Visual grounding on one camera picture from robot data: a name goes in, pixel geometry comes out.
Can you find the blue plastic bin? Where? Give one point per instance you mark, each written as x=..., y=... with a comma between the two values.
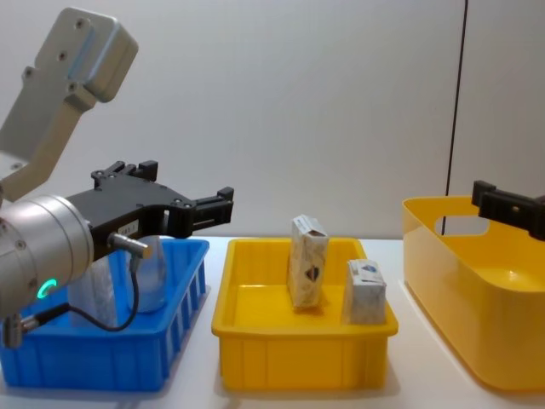
x=106, y=353

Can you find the tall clear plastic bottle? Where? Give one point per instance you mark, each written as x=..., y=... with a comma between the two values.
x=150, y=281

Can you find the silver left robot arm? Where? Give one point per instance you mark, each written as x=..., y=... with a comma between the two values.
x=40, y=243

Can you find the tall printed paper carton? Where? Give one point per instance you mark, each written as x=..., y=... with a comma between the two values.
x=307, y=264

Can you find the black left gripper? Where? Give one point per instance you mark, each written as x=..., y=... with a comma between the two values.
x=127, y=198

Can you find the short printed paper carton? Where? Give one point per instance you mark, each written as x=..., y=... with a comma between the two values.
x=365, y=294

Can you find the crumpled clear plastic bag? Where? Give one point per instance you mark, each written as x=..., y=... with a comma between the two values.
x=95, y=289

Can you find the yellow plastic bin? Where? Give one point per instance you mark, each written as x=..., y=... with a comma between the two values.
x=298, y=353

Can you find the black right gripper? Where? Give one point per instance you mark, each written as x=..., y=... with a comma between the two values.
x=539, y=217

